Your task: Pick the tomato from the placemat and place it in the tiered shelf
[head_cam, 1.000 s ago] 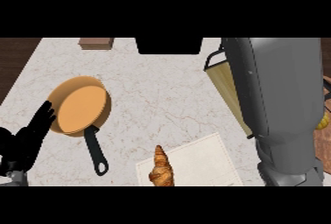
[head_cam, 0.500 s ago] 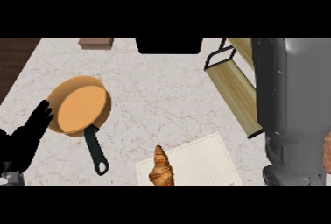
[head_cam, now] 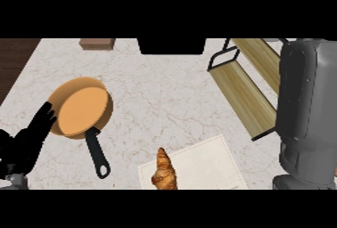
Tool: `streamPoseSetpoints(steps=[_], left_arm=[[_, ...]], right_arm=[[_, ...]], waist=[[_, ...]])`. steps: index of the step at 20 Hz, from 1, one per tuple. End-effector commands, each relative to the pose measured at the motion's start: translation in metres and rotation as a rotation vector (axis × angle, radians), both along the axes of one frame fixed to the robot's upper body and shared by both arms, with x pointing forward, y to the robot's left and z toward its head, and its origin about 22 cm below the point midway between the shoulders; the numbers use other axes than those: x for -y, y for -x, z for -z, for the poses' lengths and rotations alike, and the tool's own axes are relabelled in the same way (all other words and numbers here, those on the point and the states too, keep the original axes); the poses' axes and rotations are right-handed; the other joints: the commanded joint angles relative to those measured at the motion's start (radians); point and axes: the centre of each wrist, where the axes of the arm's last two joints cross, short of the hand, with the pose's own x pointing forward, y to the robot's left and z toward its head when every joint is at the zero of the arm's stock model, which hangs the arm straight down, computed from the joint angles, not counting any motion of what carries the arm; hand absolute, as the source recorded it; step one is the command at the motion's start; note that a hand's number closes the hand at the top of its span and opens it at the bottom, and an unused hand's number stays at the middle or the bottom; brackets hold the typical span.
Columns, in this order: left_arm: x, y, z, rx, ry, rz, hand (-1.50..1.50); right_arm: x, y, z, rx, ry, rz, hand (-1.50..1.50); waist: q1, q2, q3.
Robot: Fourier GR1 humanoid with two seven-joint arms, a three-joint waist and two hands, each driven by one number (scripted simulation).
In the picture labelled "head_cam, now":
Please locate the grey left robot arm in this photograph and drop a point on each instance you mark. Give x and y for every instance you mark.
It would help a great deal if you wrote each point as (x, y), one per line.
(15, 181)

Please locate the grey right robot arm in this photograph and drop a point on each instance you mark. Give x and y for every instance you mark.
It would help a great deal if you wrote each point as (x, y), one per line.
(306, 112)

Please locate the white placemat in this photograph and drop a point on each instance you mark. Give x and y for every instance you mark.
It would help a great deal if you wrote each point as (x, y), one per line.
(205, 166)

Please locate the brown croissant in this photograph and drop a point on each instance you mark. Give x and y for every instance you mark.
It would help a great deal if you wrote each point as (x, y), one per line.
(164, 172)

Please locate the dark brown wooden panel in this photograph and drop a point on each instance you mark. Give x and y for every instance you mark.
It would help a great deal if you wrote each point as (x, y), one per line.
(13, 62)

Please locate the black appliance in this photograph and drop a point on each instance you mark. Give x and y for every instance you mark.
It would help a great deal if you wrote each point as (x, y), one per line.
(171, 45)

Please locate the small brown wooden block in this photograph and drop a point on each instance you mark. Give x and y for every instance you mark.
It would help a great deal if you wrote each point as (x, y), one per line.
(98, 44)

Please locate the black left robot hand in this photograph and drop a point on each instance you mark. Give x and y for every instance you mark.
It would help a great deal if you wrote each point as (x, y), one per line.
(30, 139)

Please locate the wooden tiered shelf black frame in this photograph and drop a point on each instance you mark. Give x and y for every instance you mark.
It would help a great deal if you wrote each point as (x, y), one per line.
(245, 89)

